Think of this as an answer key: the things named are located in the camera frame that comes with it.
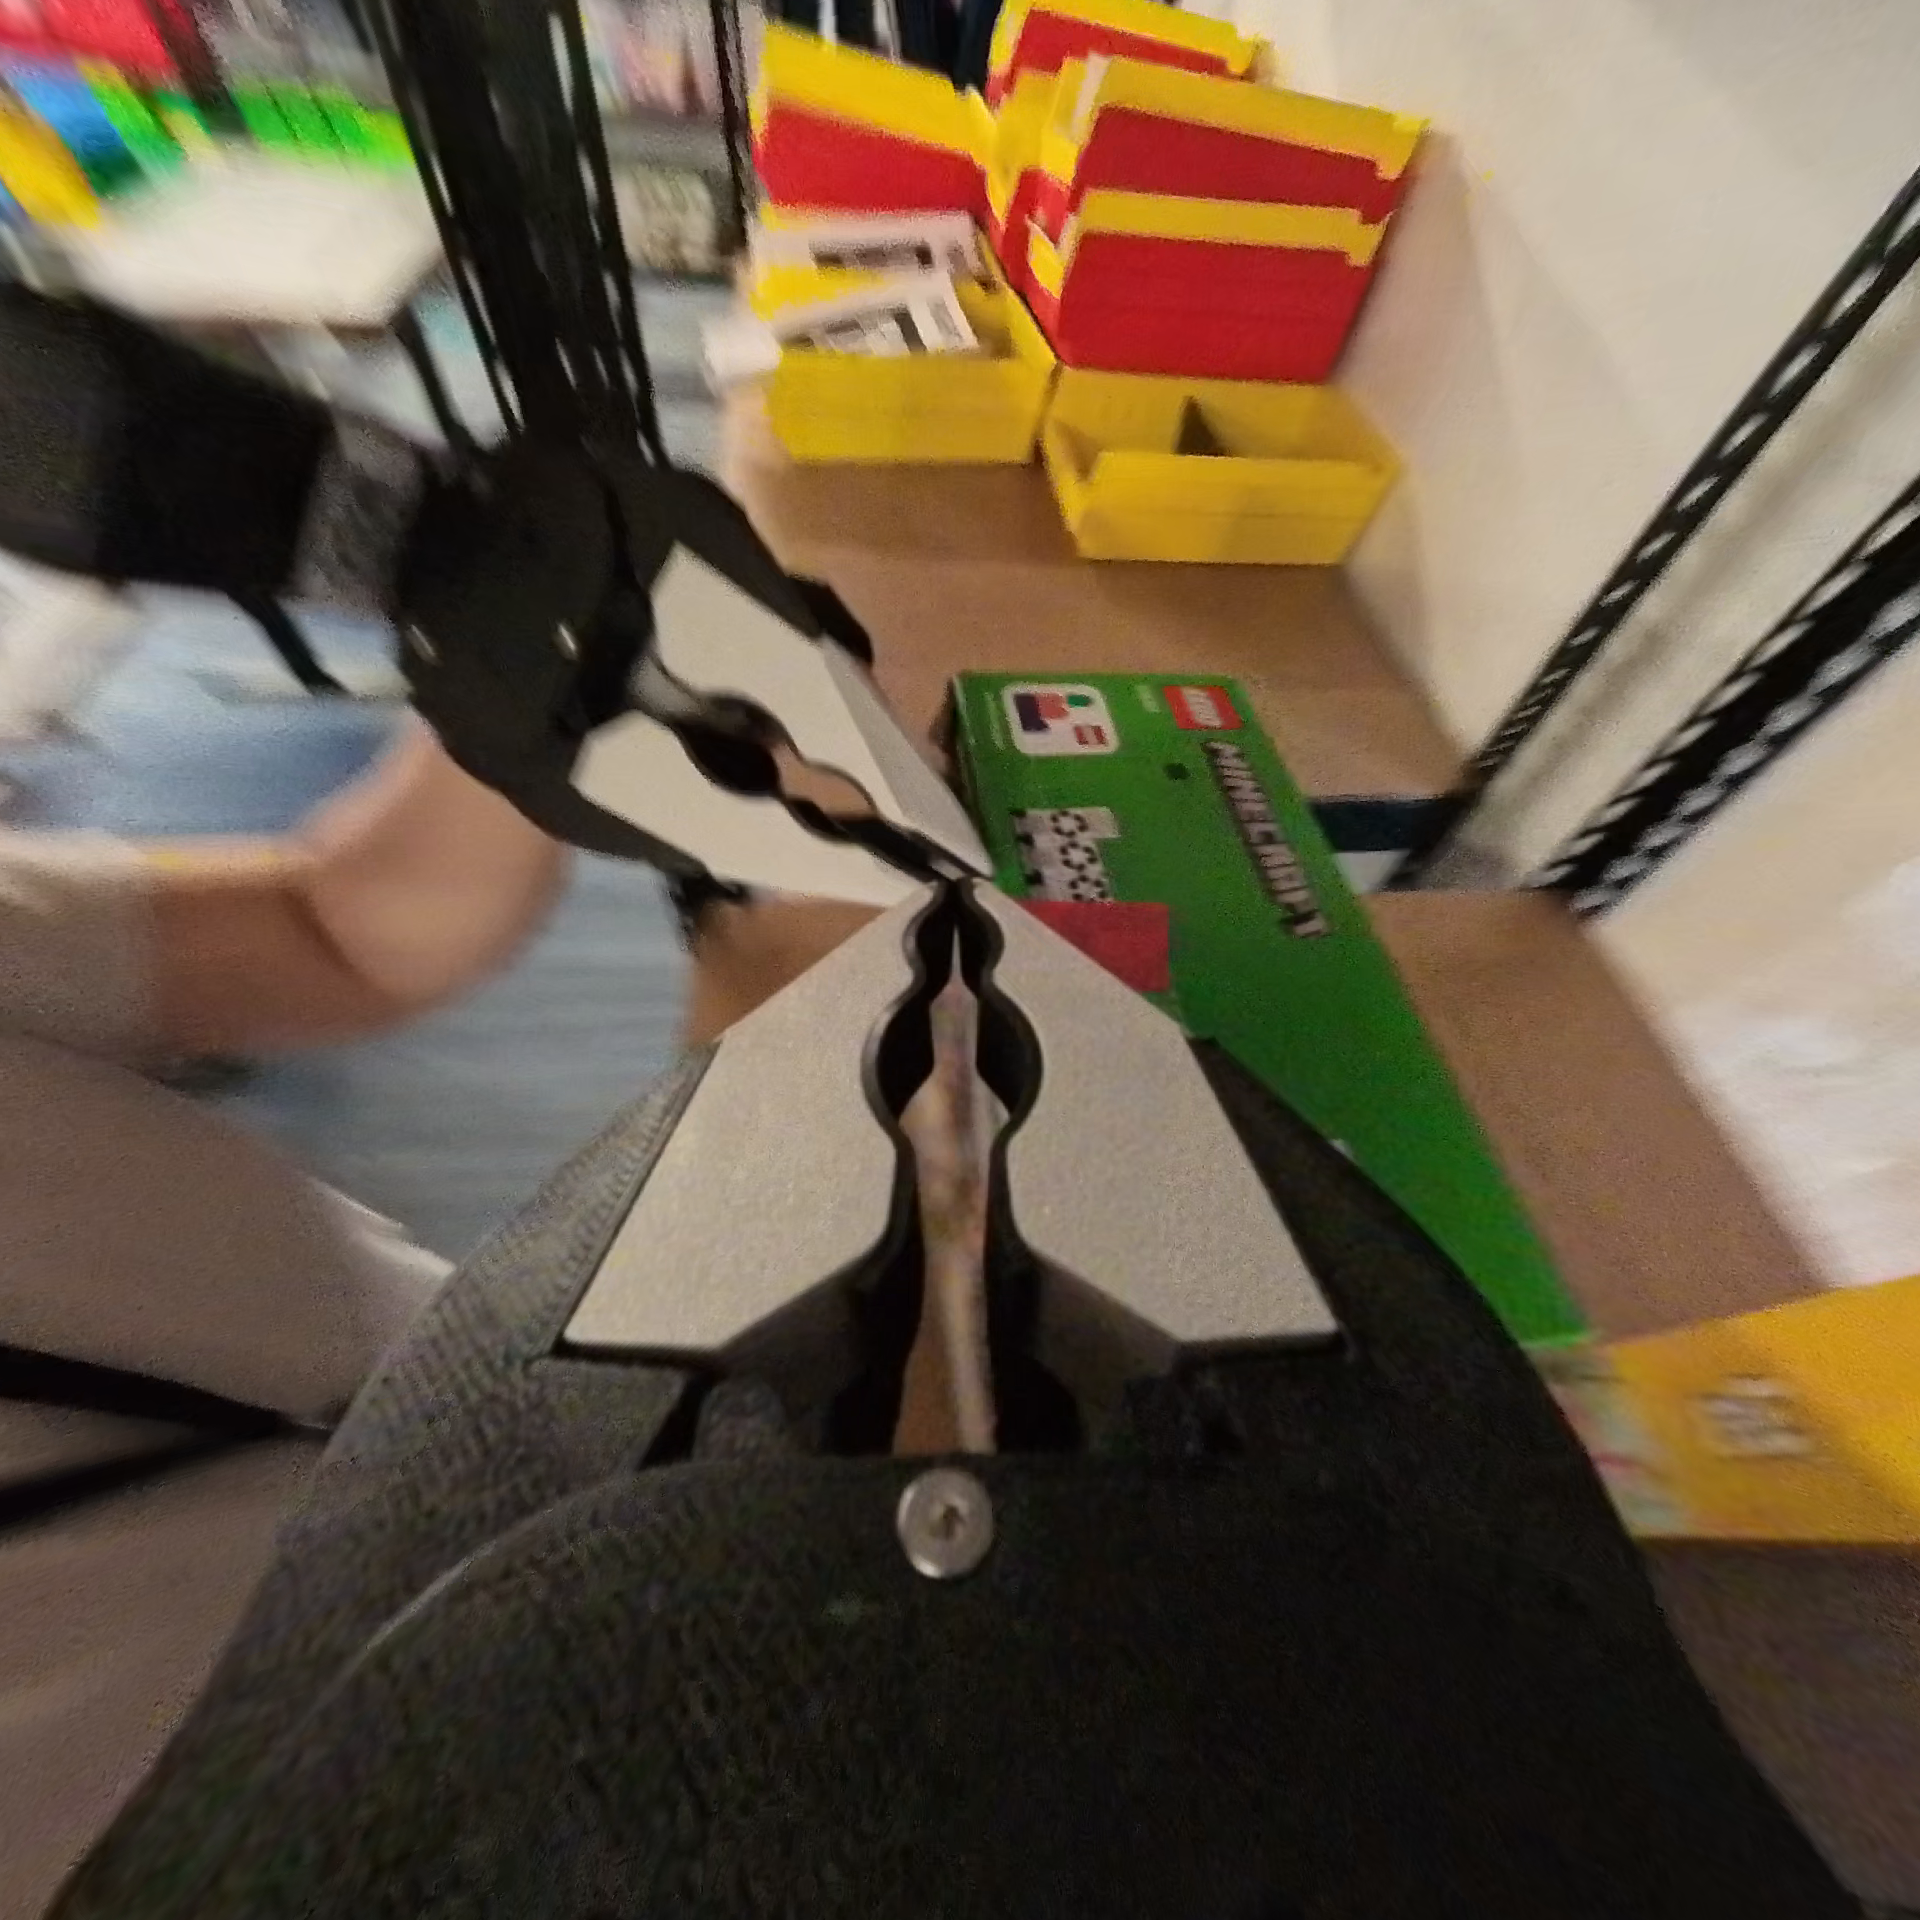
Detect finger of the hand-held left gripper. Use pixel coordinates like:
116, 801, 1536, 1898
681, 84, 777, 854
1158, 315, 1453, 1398
574, 702, 941, 906
642, 543, 994, 882

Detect green toy box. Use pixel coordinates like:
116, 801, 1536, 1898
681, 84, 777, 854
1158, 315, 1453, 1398
896, 670, 1596, 1455

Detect black metal shelf rack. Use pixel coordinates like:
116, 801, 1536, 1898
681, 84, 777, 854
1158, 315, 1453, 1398
352, 0, 1920, 922

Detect black lanyard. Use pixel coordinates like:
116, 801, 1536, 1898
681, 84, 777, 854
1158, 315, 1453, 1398
0, 1342, 327, 1532

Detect yellow toy box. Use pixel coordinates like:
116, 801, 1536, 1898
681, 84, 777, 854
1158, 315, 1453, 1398
1536, 1275, 1920, 1549

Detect white printed papers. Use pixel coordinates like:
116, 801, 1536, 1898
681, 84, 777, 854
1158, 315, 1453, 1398
701, 211, 988, 380

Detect person's left forearm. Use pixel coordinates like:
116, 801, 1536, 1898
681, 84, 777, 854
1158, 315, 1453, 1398
150, 735, 576, 1057

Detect wooden desk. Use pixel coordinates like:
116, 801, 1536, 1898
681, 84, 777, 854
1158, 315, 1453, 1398
681, 884, 1920, 1920

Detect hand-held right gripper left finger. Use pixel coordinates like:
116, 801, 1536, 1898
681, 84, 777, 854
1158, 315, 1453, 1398
559, 882, 957, 1362

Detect stack of yellow red bins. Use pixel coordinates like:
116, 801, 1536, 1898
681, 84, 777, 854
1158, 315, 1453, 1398
992, 106, 1421, 387

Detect person's white shirt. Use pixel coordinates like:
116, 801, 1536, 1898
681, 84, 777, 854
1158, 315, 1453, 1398
0, 833, 460, 1920

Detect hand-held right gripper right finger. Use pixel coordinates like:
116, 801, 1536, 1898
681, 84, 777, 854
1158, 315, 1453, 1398
957, 879, 1344, 1355

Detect red tape strip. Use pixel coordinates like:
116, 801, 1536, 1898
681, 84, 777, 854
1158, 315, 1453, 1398
1026, 895, 1174, 996

